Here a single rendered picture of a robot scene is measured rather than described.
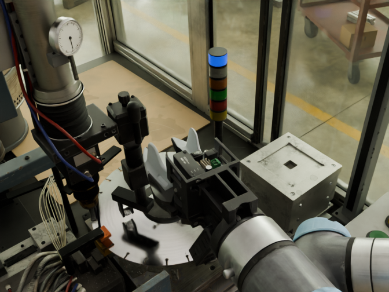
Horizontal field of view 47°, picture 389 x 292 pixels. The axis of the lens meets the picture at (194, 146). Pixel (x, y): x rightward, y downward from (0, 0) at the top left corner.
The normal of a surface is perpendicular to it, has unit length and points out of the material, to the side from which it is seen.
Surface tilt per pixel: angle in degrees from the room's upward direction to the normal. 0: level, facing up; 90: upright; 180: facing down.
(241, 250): 36
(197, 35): 90
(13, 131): 89
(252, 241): 23
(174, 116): 0
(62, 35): 90
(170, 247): 0
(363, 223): 0
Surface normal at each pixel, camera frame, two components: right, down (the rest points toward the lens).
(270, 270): -0.40, -0.56
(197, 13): -0.78, 0.43
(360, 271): -0.55, -0.12
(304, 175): -0.04, -0.76
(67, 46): 0.87, 0.29
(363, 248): -0.41, -0.73
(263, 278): -0.59, -0.37
